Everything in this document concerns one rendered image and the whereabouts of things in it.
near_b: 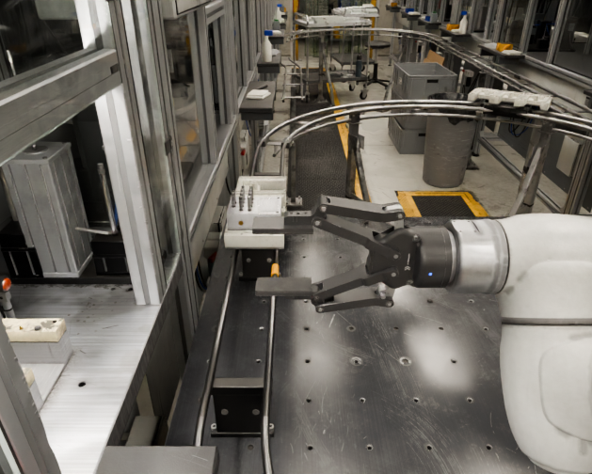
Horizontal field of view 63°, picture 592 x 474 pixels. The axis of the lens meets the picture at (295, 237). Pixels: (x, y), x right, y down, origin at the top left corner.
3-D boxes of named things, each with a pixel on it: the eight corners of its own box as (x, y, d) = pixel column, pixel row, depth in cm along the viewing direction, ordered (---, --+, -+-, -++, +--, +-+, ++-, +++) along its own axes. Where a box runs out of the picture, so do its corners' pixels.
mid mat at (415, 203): (528, 266, 262) (528, 264, 262) (427, 266, 262) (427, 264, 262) (470, 191, 349) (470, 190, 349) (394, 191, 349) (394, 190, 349)
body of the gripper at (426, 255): (432, 269, 63) (361, 269, 63) (441, 211, 59) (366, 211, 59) (448, 304, 57) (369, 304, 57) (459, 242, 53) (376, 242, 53)
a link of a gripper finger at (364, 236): (396, 263, 56) (403, 254, 55) (310, 228, 54) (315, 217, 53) (391, 246, 60) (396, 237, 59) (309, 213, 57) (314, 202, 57)
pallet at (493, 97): (465, 111, 242) (469, 91, 237) (472, 105, 252) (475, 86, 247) (544, 122, 225) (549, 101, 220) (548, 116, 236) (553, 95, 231)
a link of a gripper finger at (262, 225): (313, 234, 55) (313, 228, 54) (251, 234, 55) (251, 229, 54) (312, 222, 57) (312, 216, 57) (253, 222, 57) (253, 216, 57)
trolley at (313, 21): (304, 104, 567) (305, 15, 520) (290, 94, 614) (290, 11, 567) (372, 99, 591) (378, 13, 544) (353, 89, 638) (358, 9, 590)
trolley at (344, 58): (379, 82, 681) (386, 6, 633) (339, 83, 674) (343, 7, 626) (363, 71, 753) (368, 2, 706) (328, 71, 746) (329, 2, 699)
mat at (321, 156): (391, 262, 266) (392, 260, 265) (284, 262, 266) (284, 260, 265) (328, 68, 775) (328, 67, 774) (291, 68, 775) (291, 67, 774)
